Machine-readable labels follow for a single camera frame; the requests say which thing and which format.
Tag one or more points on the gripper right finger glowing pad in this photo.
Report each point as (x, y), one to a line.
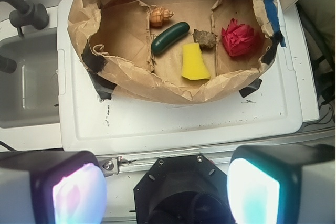
(291, 183)

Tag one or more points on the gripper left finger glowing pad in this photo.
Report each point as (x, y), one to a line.
(52, 187)

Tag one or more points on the green plastic pickle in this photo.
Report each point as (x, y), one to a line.
(168, 37)

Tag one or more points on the white plastic board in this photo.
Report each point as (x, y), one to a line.
(124, 125)

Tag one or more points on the grey toy sink basin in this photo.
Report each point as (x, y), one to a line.
(29, 95)

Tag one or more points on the yellow sponge piece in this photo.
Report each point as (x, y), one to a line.
(193, 66)

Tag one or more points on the red crumpled tissue paper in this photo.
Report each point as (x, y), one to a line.
(238, 39)

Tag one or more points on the brown rock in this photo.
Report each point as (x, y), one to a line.
(205, 39)

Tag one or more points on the brown paper bag basin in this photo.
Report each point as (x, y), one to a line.
(112, 39)

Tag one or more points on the grey toy faucet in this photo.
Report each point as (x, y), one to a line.
(27, 13)

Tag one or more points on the blue tape strip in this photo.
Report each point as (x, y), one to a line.
(272, 15)

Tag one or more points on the orange plastic seashell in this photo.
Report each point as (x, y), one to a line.
(160, 15)

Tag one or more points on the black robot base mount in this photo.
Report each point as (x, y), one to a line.
(183, 191)

